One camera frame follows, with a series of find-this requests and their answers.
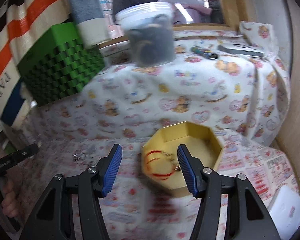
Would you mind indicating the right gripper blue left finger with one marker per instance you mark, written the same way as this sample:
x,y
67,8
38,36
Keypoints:
x,y
52,216

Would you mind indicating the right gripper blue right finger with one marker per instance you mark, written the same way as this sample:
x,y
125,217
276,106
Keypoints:
x,y
247,216

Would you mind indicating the person's left hand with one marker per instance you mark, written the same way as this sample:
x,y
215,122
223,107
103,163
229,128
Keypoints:
x,y
10,206

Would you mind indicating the white paper box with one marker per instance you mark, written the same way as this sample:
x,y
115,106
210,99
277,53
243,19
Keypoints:
x,y
284,210

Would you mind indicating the gold octagonal box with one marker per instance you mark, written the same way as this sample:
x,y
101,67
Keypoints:
x,y
173,158

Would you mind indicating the teddy bear print cloth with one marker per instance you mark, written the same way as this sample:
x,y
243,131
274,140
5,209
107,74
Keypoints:
x,y
249,95

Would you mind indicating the green black checkerboard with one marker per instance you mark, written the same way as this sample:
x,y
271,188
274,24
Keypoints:
x,y
58,65

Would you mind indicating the flat grey box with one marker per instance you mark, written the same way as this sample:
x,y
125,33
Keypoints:
x,y
242,49

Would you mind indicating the striped Paris fabric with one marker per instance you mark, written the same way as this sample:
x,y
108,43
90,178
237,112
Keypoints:
x,y
22,23

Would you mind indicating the clear plastic tub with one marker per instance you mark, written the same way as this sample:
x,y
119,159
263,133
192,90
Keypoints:
x,y
149,28

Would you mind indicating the wooden window frame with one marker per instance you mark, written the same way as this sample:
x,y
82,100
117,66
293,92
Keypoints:
x,y
187,15

